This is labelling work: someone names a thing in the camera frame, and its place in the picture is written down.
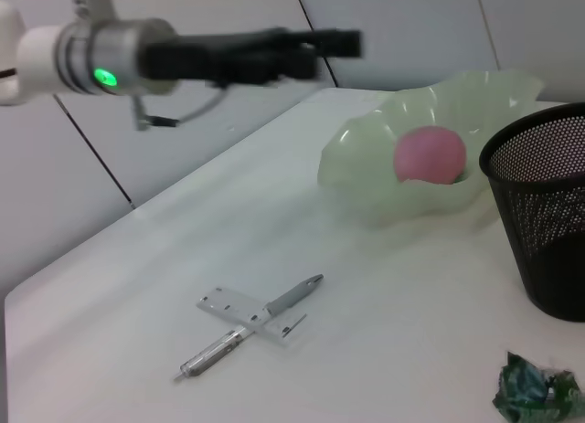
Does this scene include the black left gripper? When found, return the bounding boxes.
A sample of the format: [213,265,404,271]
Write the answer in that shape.
[140,27,365,85]

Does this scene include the pale green glass fruit plate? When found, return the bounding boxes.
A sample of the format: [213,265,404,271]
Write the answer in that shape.
[317,69,548,230]

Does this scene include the transparent plastic ruler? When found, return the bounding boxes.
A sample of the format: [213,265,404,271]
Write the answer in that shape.
[196,285,308,349]

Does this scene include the pink peach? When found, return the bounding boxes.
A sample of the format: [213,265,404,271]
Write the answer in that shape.
[393,125,468,185]

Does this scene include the green plastic wrapper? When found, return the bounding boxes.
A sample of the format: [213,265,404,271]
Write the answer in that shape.
[492,349,581,423]

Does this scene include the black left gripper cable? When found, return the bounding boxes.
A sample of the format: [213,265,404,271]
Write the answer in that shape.
[132,82,229,132]

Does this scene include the grey clear ballpoint pen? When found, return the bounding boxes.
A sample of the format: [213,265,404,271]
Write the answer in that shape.
[173,273,325,383]

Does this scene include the black mesh pen holder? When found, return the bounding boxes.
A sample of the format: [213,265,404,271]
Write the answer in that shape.
[478,101,585,323]

